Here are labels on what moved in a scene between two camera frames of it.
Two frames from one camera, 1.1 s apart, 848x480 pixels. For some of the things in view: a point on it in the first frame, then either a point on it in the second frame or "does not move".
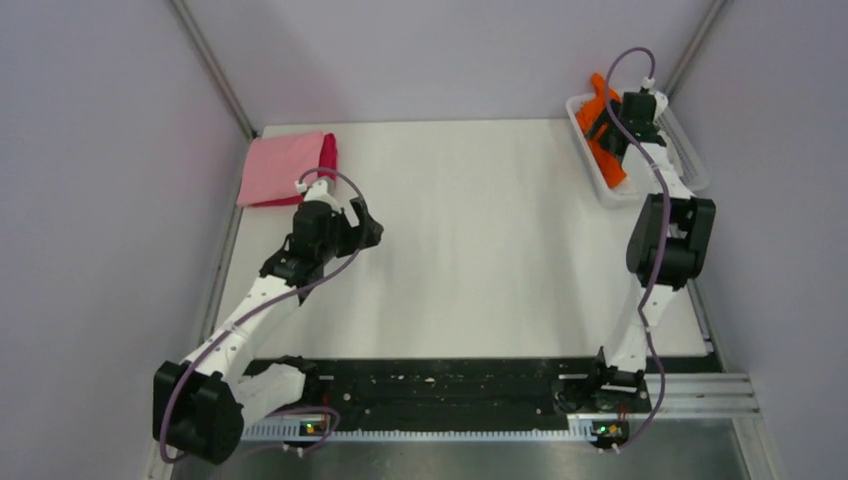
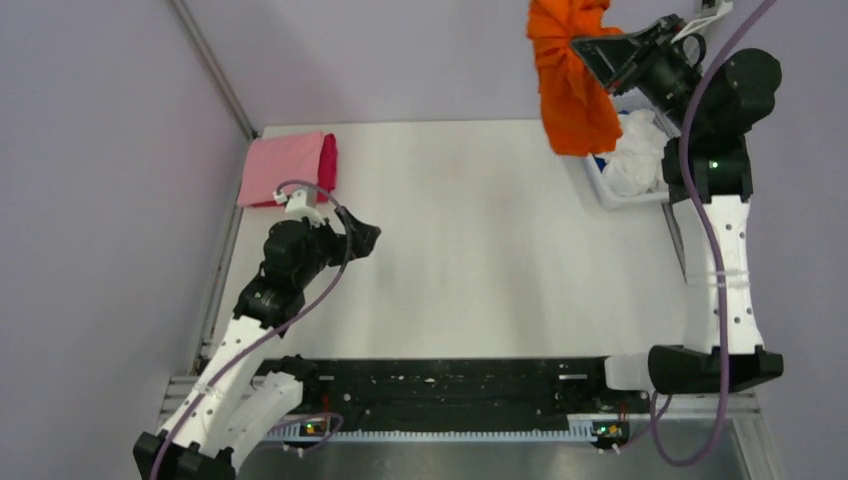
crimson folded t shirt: (327, 160) does not move
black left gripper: (365, 235) does not move
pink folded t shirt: (274, 164) does not move
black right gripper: (605, 118) -> (607, 56)
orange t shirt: (586, 116) -> (579, 113)
